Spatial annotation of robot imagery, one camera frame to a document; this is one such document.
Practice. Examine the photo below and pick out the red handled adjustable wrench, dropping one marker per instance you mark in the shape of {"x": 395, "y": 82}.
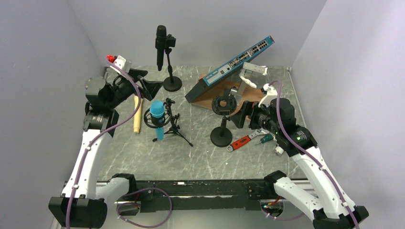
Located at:
{"x": 246, "y": 139}

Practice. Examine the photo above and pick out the black shock mount desk stand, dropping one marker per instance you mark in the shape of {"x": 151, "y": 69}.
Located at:
{"x": 223, "y": 105}

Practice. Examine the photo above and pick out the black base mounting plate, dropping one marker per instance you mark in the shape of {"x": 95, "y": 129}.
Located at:
{"x": 248, "y": 194}

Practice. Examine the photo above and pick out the blue network switch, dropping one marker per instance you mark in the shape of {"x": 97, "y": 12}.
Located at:
{"x": 222, "y": 72}

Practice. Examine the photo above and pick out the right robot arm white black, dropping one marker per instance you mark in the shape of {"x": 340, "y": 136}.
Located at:
{"x": 331, "y": 207}

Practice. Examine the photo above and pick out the black tripod shock mount stand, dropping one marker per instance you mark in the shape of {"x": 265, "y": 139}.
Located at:
{"x": 169, "y": 122}

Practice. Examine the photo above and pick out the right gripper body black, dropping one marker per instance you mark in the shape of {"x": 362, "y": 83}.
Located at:
{"x": 260, "y": 117}

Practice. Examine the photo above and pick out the wooden board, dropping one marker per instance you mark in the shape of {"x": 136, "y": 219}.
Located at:
{"x": 249, "y": 94}

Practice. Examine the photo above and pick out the blue microphone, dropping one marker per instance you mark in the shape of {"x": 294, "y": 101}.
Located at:
{"x": 157, "y": 111}

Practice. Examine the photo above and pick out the white small plug part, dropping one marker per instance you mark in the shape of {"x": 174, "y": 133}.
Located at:
{"x": 278, "y": 150}

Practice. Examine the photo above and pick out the cream yellow microphone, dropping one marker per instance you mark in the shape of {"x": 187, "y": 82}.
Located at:
{"x": 138, "y": 115}

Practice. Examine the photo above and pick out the green handled screwdriver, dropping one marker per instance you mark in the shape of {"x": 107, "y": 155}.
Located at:
{"x": 265, "y": 138}

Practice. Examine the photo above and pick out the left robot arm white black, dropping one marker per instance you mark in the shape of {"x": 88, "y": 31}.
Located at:
{"x": 81, "y": 204}

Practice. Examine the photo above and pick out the white metal bracket stand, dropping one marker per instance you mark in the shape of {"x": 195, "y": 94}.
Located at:
{"x": 248, "y": 70}

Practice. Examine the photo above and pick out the black round base stand rear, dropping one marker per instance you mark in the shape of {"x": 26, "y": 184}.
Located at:
{"x": 171, "y": 83}

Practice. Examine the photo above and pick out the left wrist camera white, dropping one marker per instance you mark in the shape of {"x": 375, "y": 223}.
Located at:
{"x": 119, "y": 64}

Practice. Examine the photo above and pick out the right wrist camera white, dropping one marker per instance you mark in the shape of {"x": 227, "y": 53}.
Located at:
{"x": 269, "y": 93}

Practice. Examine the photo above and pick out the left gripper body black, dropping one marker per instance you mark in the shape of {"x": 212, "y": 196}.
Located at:
{"x": 122, "y": 90}

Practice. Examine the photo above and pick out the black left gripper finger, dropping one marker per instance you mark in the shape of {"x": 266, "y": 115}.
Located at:
{"x": 149, "y": 89}
{"x": 137, "y": 74}

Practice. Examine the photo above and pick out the black microphone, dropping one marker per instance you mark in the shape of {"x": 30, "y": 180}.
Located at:
{"x": 160, "y": 44}

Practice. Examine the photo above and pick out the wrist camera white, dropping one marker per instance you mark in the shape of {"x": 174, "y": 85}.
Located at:
{"x": 269, "y": 93}
{"x": 119, "y": 64}

